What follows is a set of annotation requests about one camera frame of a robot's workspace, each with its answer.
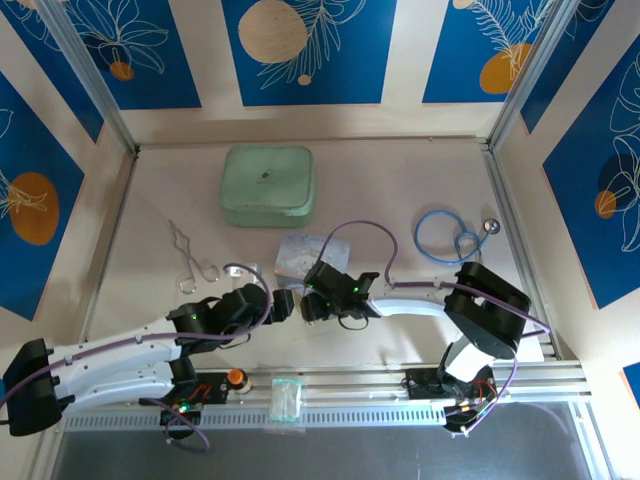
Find slotted grey cable duct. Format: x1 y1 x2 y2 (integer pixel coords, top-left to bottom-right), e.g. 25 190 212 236
62 403 451 431

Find aluminium frame post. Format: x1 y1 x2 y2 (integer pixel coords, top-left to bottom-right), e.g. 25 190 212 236
37 0 141 157
487 0 576 151

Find metal forceps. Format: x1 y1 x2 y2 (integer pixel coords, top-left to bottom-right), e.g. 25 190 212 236
168 219 221 295

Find clear plastic bag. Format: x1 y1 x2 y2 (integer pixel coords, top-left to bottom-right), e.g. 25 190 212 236
267 377 307 435

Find cartoon dog card box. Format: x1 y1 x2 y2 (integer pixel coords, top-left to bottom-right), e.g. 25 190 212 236
273 232 352 289

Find mint green zipper case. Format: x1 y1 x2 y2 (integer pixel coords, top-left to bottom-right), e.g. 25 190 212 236
220 144 317 229

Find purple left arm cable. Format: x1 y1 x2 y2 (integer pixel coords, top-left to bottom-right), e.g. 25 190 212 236
0 262 274 426

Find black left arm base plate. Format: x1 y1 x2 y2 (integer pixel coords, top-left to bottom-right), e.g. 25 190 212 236
138 370 231 407

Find blue stethoscope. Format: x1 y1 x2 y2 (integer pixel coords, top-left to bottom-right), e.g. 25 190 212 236
413 209 501 269

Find aluminium extrusion rail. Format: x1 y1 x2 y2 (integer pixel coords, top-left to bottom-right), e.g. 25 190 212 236
42 359 596 415

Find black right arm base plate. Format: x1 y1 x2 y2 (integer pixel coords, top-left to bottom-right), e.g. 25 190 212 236
404 368 501 401

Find orange push button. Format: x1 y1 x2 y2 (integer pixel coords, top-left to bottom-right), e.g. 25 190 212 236
225 368 254 394

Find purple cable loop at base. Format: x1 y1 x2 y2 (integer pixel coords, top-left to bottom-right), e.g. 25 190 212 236
148 397 210 455

